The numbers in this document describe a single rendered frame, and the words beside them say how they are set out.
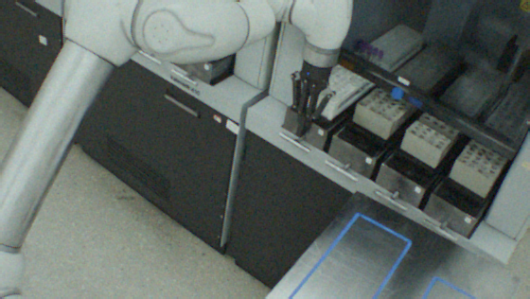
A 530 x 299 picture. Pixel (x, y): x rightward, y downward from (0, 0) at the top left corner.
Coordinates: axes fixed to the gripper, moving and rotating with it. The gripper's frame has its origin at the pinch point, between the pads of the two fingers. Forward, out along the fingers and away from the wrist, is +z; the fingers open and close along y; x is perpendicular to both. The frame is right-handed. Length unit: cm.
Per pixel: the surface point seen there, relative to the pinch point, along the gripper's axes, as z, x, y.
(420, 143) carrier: -7.1, -9.1, -29.7
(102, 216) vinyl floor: 80, 11, 68
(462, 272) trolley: -2, 18, -57
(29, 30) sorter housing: 29, -2, 129
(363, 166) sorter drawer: 3.0, -1.6, -19.3
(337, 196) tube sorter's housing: 17.3, -1.7, -14.8
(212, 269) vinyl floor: 80, 0, 21
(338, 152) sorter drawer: 3.6, -1.5, -11.3
